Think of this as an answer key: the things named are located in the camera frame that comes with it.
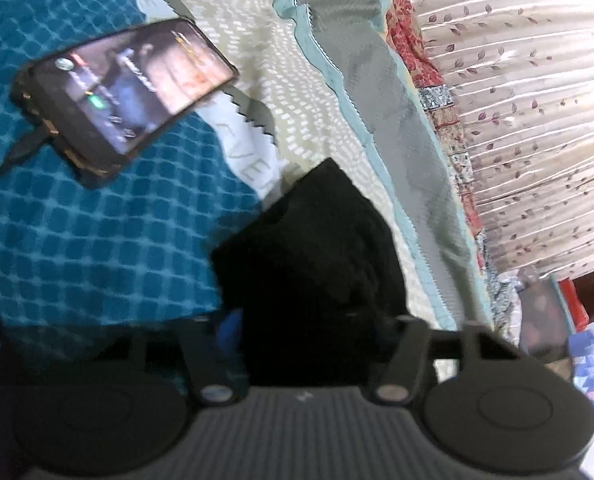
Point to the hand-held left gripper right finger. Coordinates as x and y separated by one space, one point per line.
407 352

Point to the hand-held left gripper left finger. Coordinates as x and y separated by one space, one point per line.
231 329

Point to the black pants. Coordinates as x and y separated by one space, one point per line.
322 280

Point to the patterned teal beige bedsheet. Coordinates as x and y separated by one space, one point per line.
102 240

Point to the red box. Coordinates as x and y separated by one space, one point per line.
574 305

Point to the blue patterned packet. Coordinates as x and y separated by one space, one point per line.
589 365

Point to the black smartphone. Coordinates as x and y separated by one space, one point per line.
127 92

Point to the beige leaf print curtain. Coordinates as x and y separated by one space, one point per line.
532 110

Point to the red floral quilt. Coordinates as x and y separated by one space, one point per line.
412 45

